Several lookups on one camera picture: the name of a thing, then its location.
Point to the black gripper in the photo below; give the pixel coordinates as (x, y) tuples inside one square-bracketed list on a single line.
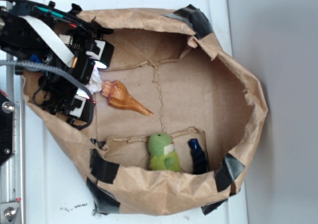
[(80, 51)]

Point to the orange spiral sea shell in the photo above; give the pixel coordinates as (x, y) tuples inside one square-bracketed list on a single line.
[(119, 97)]

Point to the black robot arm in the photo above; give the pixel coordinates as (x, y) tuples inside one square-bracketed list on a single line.
[(26, 19)]

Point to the crumpled white paper ball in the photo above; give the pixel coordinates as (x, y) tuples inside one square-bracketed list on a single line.
[(95, 83)]

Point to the black mounting plate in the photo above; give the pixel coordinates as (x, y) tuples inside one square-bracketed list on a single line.
[(6, 128)]

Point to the brown paper bag bin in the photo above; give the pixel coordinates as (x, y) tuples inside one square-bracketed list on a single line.
[(172, 63)]

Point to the green plush frog toy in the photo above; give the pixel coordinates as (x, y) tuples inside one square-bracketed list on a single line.
[(162, 153)]

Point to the aluminium frame rail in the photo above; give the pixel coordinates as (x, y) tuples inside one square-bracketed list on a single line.
[(12, 209)]

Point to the dark blue rope toy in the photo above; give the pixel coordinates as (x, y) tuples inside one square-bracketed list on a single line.
[(199, 159)]

